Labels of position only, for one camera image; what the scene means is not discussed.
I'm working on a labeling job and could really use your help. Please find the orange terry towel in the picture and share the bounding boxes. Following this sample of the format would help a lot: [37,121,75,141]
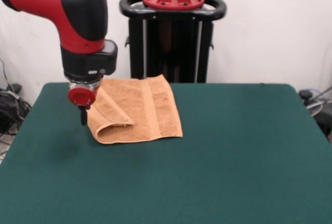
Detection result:
[84,74,184,145]

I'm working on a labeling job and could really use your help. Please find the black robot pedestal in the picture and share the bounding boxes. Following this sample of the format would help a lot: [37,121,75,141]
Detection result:
[119,0,228,83]

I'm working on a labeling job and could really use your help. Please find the dark green table cloth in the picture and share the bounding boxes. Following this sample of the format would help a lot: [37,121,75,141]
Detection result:
[0,82,332,224]

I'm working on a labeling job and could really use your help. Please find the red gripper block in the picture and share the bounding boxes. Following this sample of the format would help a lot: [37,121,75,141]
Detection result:
[67,78,102,127]

